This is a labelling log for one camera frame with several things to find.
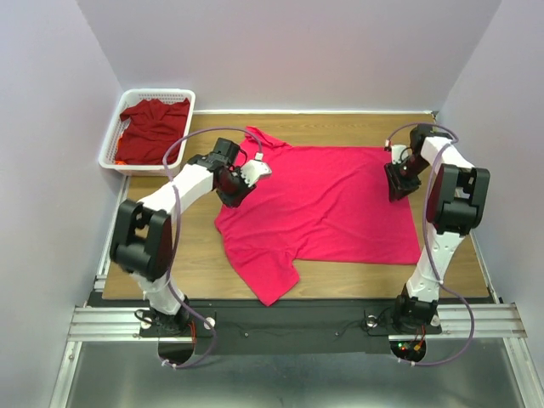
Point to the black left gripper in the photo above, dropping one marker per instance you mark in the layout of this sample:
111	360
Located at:
235	200

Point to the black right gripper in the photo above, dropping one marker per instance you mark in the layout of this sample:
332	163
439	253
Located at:
397	186

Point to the pink t-shirt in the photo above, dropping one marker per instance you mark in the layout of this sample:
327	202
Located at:
320	204

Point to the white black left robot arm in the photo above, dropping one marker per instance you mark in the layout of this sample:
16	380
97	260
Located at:
146	232

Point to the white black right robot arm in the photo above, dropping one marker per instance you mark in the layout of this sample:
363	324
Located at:
454	206

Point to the dark red t-shirt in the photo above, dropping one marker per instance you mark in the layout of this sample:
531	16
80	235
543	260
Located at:
153	126

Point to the orange garment in basket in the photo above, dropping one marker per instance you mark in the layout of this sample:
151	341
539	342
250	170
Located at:
121	148

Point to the white plastic basket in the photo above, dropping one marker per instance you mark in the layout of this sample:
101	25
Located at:
131	98

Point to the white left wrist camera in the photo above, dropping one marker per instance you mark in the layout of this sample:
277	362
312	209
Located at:
253	171

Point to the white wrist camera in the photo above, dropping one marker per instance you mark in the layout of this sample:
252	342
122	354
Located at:
253	171
398	152

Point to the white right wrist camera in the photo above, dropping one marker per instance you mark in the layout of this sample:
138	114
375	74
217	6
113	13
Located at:
398	152

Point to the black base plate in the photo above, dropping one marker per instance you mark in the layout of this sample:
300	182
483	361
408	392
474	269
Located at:
230	343

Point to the aluminium mounting rail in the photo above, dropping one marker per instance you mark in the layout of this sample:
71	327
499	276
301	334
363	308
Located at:
455	321

